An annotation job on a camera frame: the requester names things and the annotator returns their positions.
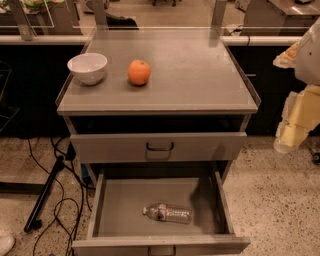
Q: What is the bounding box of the clear plastic water bottle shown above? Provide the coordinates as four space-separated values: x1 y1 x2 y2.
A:
142 203 192 224

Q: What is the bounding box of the white ledge rail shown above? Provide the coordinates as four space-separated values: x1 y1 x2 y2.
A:
0 34 303 47

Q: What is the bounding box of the white shoe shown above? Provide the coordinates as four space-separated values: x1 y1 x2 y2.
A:
0 234 15 256

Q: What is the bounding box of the grey drawer cabinet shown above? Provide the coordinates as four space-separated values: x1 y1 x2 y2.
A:
55 27 262 256

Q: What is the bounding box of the orange fruit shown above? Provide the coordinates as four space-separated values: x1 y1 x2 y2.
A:
128 60 151 86

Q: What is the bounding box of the grey open middle drawer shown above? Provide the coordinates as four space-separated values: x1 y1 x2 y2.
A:
73 173 250 256

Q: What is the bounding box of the white ceramic bowl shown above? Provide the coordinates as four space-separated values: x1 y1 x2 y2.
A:
67 53 108 85

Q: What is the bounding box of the black floor cable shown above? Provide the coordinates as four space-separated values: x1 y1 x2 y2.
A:
27 135 96 256

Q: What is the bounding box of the grey top drawer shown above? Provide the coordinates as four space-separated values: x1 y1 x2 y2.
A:
71 132 247 163

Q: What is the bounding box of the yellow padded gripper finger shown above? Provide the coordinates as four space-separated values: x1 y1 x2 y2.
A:
273 42 299 69
274 85 320 154

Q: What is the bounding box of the black metal stand leg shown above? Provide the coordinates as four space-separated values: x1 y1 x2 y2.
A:
24 156 64 233

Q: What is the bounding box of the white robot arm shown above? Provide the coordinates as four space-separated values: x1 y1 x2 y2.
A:
273 18 320 153

